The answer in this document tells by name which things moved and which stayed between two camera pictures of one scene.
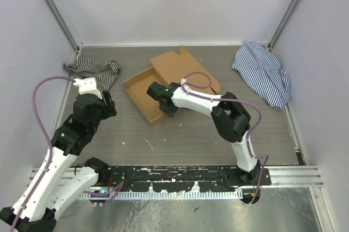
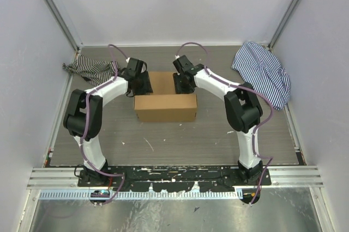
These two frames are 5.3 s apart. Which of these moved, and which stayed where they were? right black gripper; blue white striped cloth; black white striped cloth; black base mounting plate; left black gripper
Moved: left black gripper; right black gripper
Stayed: blue white striped cloth; black base mounting plate; black white striped cloth
